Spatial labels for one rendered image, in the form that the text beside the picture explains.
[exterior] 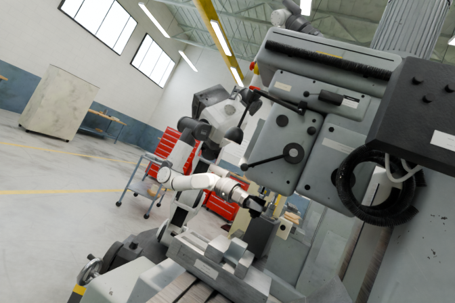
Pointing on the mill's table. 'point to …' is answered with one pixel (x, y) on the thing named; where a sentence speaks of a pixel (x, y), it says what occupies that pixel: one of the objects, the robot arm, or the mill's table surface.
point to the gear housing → (282, 86)
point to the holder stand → (261, 234)
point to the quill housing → (286, 178)
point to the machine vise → (256, 295)
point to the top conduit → (329, 60)
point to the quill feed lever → (296, 150)
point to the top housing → (308, 41)
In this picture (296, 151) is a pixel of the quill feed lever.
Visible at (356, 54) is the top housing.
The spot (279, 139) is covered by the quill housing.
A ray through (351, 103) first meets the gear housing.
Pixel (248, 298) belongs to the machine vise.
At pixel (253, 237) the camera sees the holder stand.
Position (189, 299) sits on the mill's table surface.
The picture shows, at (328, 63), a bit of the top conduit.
